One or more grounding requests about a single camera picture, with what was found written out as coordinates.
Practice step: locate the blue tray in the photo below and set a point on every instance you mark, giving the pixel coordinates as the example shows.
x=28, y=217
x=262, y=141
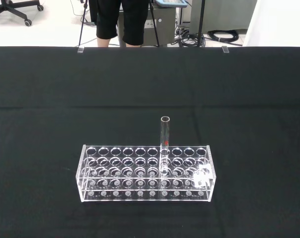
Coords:
x=171, y=2

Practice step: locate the pale board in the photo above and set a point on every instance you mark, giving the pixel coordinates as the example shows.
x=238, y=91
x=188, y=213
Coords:
x=278, y=22

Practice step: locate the black office chair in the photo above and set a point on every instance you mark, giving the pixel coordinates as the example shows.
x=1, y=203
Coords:
x=15, y=6

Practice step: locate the clear acrylic test tube rack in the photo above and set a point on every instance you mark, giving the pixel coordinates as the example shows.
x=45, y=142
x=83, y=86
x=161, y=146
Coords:
x=130, y=181

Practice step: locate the clear cloth clip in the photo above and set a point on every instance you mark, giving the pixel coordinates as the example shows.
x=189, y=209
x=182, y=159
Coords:
x=225, y=49
x=80, y=49

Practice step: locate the black table cloth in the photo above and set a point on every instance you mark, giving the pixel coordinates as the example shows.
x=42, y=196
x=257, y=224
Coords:
x=65, y=99

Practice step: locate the person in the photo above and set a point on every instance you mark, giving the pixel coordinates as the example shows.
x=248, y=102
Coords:
x=130, y=22

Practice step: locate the grey metal cabinet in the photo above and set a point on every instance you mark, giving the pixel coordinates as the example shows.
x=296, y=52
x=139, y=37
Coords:
x=164, y=24

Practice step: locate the black stand pole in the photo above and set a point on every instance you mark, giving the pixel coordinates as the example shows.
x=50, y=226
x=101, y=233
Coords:
x=202, y=19

